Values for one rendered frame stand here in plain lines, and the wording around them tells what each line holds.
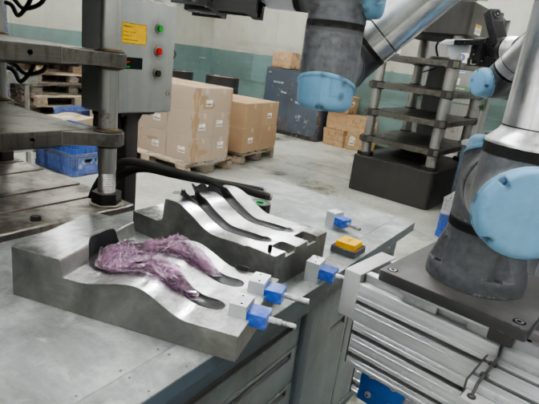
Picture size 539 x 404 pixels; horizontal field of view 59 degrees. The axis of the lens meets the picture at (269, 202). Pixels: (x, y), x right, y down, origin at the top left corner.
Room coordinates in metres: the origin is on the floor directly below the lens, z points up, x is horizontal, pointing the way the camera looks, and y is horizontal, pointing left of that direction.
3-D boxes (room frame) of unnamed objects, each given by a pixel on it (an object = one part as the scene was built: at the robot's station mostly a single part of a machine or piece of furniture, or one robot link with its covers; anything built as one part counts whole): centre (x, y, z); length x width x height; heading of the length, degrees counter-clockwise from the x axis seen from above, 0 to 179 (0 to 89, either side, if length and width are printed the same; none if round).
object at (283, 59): (8.74, 0.02, 1.26); 0.42 x 0.33 x 0.29; 54
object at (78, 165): (4.64, 2.03, 0.11); 0.61 x 0.43 x 0.22; 60
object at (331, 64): (0.67, -0.06, 1.34); 0.11 x 0.08 x 0.11; 166
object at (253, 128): (6.37, 0.74, 0.37); 1.20 x 0.82 x 0.74; 62
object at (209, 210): (1.27, 0.10, 0.92); 0.35 x 0.16 x 0.09; 57
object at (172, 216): (1.29, 0.11, 0.87); 0.50 x 0.26 x 0.14; 57
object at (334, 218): (1.54, -0.26, 0.83); 0.13 x 0.05 x 0.05; 43
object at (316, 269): (1.12, -0.18, 0.83); 0.13 x 0.05 x 0.05; 65
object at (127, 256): (0.94, 0.23, 0.90); 0.26 x 0.18 x 0.08; 75
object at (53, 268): (0.94, 0.23, 0.86); 0.50 x 0.26 x 0.11; 75
